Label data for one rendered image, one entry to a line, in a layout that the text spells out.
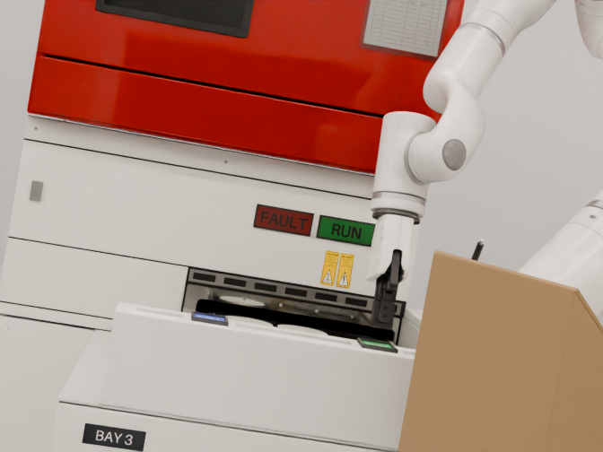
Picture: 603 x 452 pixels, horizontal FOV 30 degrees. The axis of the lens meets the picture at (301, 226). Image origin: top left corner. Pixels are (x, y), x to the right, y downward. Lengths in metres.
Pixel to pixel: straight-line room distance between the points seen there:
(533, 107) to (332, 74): 1.77
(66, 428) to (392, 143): 0.65
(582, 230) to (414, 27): 0.83
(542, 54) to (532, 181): 0.43
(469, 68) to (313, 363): 0.53
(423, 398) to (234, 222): 0.83
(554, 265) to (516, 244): 2.40
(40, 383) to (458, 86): 1.07
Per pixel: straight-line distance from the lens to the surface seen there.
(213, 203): 2.27
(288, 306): 2.29
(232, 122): 2.22
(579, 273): 1.52
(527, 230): 3.93
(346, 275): 2.30
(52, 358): 2.33
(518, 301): 1.40
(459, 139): 1.70
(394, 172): 1.72
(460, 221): 3.87
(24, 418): 2.36
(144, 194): 2.27
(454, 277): 1.52
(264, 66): 2.23
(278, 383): 1.68
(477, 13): 1.90
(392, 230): 1.70
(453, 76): 1.80
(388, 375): 1.70
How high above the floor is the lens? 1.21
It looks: 3 degrees down
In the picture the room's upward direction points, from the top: 10 degrees clockwise
